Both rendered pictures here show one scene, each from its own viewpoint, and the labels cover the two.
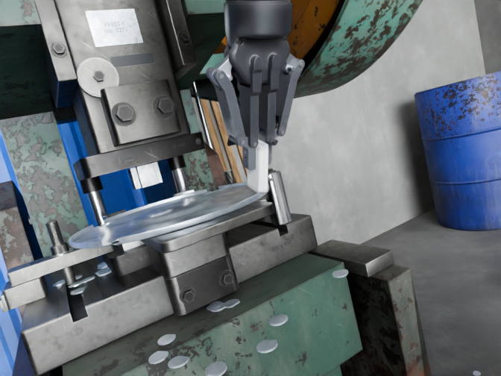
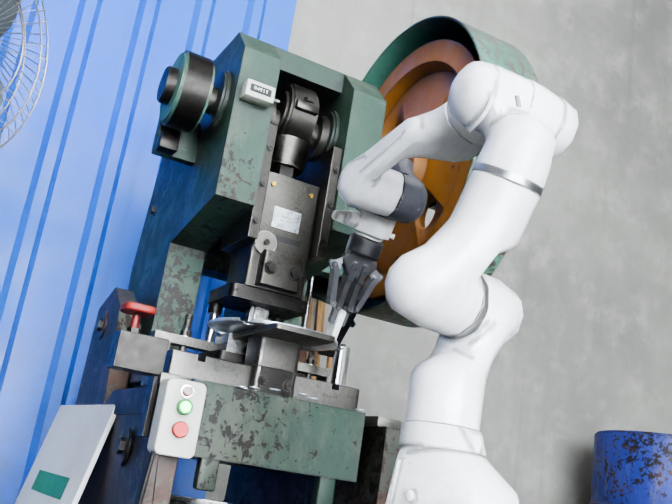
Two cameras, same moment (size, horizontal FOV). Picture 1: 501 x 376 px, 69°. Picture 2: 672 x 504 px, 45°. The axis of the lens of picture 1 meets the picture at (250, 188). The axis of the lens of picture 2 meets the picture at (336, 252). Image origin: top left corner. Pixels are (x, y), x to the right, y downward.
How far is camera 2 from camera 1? 1.31 m
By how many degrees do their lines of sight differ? 23
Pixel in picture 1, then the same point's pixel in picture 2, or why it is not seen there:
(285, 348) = (306, 438)
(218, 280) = (282, 384)
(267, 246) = (320, 390)
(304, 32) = not seen: hidden behind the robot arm
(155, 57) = (301, 245)
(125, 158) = (256, 294)
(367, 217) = not seen: outside the picture
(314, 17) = not seen: hidden behind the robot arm
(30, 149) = (179, 270)
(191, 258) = (273, 360)
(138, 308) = (230, 375)
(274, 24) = (369, 251)
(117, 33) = (286, 223)
